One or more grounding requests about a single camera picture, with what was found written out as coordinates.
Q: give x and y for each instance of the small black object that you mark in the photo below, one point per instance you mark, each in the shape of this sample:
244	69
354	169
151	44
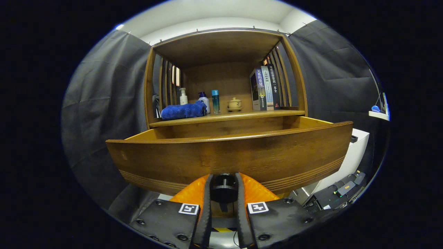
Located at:
353	139

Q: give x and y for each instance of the clear blue bottle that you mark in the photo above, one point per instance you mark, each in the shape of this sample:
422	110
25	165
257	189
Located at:
215	102

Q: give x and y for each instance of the black drawer knob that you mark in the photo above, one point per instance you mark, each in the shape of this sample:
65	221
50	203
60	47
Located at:
224	190

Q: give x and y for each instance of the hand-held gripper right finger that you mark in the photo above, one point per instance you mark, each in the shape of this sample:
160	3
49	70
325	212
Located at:
241	214

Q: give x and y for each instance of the book with blue spine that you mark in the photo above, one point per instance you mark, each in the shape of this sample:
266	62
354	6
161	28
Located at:
257	90

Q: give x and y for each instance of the small blue object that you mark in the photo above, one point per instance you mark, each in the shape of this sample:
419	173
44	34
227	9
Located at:
375	109

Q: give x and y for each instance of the white wall shelf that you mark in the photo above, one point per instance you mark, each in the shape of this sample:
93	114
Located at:
379	115

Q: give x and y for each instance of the wooden drawer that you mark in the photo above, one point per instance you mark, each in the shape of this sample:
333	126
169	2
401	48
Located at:
225	155

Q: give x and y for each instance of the yellow black hazard tape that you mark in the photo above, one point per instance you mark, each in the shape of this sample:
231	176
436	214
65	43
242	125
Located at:
223	229

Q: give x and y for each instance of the black electronics box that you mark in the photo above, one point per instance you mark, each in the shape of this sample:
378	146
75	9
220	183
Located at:
325	200

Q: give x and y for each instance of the white pump bottle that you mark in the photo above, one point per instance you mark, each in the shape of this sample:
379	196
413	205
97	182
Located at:
183	99

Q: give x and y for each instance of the wooden cabinet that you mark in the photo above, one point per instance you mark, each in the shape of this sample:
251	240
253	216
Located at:
214	48

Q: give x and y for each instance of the grey power adapter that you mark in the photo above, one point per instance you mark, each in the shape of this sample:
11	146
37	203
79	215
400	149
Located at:
346	188

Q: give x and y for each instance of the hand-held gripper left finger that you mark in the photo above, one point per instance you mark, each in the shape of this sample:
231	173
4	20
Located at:
207	214

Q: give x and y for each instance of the book with black spine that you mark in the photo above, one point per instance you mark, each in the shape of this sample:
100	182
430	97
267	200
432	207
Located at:
274	86

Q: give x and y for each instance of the blue towel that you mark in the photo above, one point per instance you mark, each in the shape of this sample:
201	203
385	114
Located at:
181	111

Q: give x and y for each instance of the beige lidded tea cup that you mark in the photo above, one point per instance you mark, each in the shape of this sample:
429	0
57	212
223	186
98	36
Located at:
234	103

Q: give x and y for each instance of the book with grey spine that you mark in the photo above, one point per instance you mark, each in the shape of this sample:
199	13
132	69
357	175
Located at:
267	86

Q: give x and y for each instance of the white lotion bottle blue cap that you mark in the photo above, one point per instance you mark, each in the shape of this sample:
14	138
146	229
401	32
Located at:
205	102

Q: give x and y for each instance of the wooden countertop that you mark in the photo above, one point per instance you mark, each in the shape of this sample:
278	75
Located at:
221	117

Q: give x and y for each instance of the white table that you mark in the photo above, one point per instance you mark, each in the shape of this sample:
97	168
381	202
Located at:
349	159

